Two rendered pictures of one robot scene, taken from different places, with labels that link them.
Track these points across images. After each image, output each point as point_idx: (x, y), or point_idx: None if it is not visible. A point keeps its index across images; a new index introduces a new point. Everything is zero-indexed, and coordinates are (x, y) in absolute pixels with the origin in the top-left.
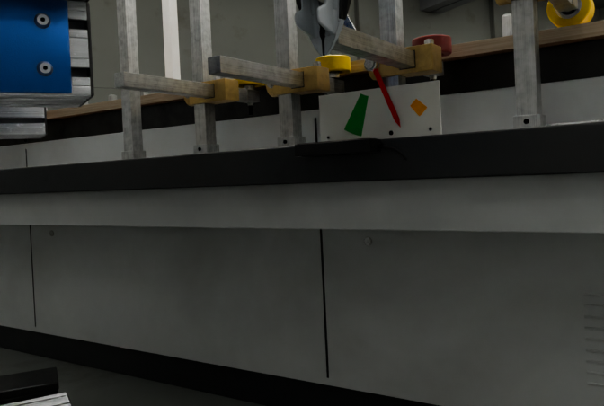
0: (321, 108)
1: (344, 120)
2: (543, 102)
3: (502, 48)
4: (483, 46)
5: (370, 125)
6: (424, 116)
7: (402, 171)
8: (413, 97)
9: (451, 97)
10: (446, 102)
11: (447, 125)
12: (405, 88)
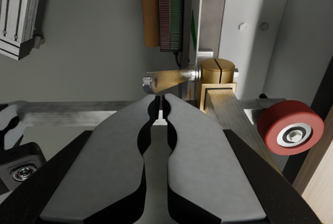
0: None
1: (194, 11)
2: (275, 154)
3: (297, 175)
4: (309, 166)
5: (191, 42)
6: (189, 94)
7: (179, 60)
8: (191, 95)
9: (310, 96)
10: (309, 87)
11: (295, 76)
12: (193, 93)
